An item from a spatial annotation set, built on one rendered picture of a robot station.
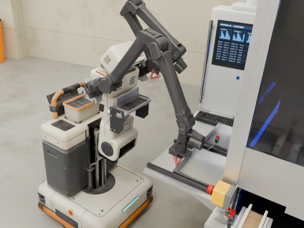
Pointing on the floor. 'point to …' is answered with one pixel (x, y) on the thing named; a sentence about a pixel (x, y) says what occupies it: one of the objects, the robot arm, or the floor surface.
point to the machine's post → (250, 88)
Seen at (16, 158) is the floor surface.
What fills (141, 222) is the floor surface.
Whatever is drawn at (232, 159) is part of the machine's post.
